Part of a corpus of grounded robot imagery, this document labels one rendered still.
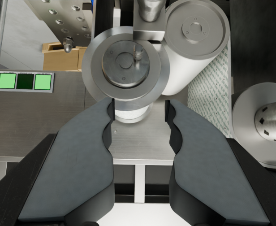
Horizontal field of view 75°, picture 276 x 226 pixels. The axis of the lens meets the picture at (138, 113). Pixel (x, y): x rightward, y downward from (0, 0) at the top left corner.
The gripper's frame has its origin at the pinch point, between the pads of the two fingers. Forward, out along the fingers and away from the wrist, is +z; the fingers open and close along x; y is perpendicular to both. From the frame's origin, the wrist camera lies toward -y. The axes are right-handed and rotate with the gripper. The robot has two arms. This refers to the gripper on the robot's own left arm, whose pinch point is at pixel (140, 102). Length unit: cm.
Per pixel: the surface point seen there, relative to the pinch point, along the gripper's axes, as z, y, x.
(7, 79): 48, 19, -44
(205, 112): 23.7, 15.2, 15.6
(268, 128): 11.3, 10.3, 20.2
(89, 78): 17.5, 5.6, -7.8
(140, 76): 15.9, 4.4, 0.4
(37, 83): 47, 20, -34
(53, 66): 248, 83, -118
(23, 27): 245, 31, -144
